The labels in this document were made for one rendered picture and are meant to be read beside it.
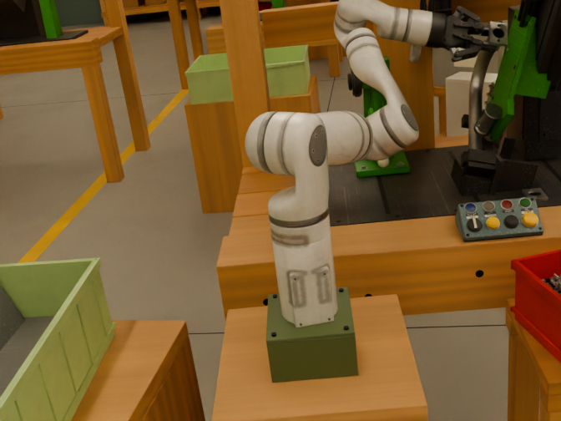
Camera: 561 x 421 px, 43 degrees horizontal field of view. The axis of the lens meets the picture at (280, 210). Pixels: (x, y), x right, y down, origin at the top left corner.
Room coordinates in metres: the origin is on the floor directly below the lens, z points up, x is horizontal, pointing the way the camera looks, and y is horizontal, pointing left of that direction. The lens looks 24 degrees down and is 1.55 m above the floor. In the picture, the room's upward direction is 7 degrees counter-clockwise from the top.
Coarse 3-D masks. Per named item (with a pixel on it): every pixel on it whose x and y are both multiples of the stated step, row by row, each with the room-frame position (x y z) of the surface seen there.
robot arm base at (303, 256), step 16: (272, 224) 0.98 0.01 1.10; (320, 224) 0.96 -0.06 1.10; (272, 240) 0.99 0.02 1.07; (288, 240) 0.95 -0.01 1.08; (304, 240) 0.95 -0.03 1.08; (320, 240) 0.96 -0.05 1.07; (288, 256) 0.96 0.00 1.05; (304, 256) 0.95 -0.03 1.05; (320, 256) 0.96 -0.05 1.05; (288, 272) 0.96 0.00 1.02; (304, 272) 0.95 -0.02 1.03; (320, 272) 0.95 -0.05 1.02; (288, 288) 0.96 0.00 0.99; (304, 288) 0.95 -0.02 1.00; (320, 288) 0.95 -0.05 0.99; (288, 304) 0.96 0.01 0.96; (304, 304) 0.95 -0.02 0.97; (320, 304) 0.95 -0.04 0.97; (336, 304) 0.98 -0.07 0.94; (288, 320) 0.97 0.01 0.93; (304, 320) 0.95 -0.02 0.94; (320, 320) 0.95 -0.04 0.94
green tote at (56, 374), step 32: (32, 288) 1.24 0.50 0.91; (64, 288) 1.23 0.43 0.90; (96, 288) 1.18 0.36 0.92; (64, 320) 1.03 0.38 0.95; (96, 320) 1.16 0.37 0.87; (32, 352) 0.93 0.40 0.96; (64, 352) 1.01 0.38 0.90; (96, 352) 1.12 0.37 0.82; (32, 384) 0.89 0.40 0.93; (64, 384) 0.98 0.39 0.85; (0, 416) 0.79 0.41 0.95; (32, 416) 0.87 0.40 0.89; (64, 416) 0.95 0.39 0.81
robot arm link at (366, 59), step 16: (352, 48) 1.49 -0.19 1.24; (368, 48) 1.47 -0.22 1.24; (352, 64) 1.47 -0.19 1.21; (368, 64) 1.44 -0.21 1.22; (384, 64) 1.44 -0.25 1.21; (368, 80) 1.43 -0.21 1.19; (384, 80) 1.39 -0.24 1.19; (384, 96) 1.38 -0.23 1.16; (400, 96) 1.36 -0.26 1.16; (384, 112) 1.32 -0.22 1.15; (400, 112) 1.31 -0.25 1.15; (400, 128) 1.29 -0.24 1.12; (416, 128) 1.31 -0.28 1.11; (400, 144) 1.30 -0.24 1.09
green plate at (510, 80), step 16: (528, 16) 1.44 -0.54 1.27; (512, 32) 1.52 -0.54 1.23; (528, 32) 1.42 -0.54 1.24; (512, 48) 1.49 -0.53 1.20; (528, 48) 1.44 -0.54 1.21; (512, 64) 1.46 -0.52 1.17; (528, 64) 1.44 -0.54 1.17; (496, 80) 1.54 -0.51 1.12; (512, 80) 1.43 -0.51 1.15; (528, 80) 1.44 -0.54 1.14; (544, 80) 1.43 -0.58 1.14; (496, 96) 1.51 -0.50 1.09; (512, 96) 1.43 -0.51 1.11; (528, 96) 1.44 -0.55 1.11; (544, 96) 1.43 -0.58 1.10
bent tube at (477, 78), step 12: (492, 24) 1.56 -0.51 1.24; (504, 24) 1.56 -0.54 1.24; (492, 36) 1.54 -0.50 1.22; (504, 36) 1.54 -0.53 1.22; (480, 60) 1.60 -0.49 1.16; (480, 72) 1.60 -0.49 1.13; (480, 84) 1.60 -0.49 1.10; (480, 96) 1.58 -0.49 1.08; (468, 108) 1.58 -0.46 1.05; (480, 108) 1.56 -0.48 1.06; (468, 120) 1.55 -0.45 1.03; (468, 132) 1.52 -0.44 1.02; (468, 144) 1.50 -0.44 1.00; (480, 144) 1.48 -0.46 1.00
